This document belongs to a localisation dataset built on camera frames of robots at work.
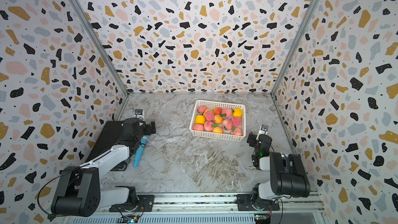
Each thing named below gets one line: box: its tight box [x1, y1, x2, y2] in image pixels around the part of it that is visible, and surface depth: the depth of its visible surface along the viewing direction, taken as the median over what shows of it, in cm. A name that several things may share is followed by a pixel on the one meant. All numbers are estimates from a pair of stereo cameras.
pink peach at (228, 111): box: [221, 107, 233, 119], surface depth 105 cm
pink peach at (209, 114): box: [203, 108, 215, 121], surface depth 99 cm
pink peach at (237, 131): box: [230, 127, 243, 136], surface depth 95 cm
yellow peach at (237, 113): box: [232, 107, 243, 118], surface depth 105 cm
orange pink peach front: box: [212, 126, 224, 134], surface depth 98 cm
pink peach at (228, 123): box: [221, 118, 234, 131], surface depth 99 cm
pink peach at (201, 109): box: [197, 105, 208, 115], surface depth 108 cm
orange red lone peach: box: [212, 106, 223, 115], surface depth 108 cm
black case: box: [84, 120, 124, 163], surface depth 91 cm
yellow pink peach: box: [213, 114, 224, 125], surface depth 102 cm
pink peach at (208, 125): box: [203, 120, 215, 132], surface depth 99 cm
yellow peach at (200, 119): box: [195, 114, 206, 125], surface depth 102 cm
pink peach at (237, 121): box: [231, 116, 243, 127], surface depth 102 cm
